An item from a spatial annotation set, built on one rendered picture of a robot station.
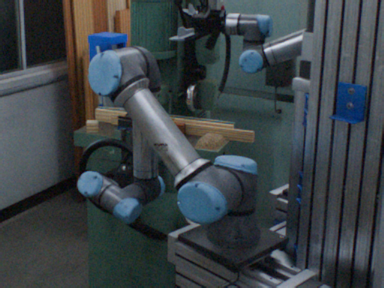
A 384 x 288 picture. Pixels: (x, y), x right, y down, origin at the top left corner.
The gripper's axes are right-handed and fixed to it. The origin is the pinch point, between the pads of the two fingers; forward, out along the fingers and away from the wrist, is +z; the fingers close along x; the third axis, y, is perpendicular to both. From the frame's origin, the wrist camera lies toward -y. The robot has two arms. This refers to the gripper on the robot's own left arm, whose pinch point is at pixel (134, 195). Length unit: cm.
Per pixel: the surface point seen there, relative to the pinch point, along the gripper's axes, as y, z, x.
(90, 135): -21.3, 15.0, -30.7
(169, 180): -9.8, 21.6, 3.3
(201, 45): -67, 27, 3
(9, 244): 30, 104, -115
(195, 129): -31.7, 26.9, 7.4
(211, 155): -20.3, 15.5, 19.5
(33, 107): -52, 114, -130
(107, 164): -11.8, 20.5, -23.2
